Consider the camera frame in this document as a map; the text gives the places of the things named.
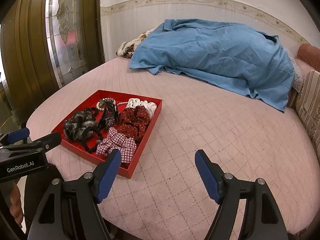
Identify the red tray box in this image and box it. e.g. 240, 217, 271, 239
50, 89, 163, 179

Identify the black hair claw clip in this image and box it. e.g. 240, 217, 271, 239
98, 98, 119, 131

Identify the red polka dot scrunchie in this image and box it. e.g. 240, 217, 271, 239
118, 106, 150, 141

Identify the white patterned scrunchie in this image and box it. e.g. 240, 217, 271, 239
126, 98, 157, 120

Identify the person's left hand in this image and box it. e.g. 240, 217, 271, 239
9, 182, 24, 226

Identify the pink plaid scrunchie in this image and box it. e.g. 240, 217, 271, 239
96, 127, 137, 164

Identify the grey black organza scrunchie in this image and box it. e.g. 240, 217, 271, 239
62, 107, 98, 142

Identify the pink quilted mattress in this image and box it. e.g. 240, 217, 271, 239
27, 58, 319, 239

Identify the wooden stained glass door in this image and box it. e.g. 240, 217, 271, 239
1, 0, 105, 132

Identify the striped beige pillow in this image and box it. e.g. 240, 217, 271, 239
296, 70, 320, 159

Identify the floral patterned blanket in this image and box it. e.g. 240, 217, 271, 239
116, 28, 155, 59

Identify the blue cloth sheet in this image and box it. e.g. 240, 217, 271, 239
129, 19, 295, 111

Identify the black beaded hair tie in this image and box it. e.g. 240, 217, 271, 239
82, 132, 103, 153

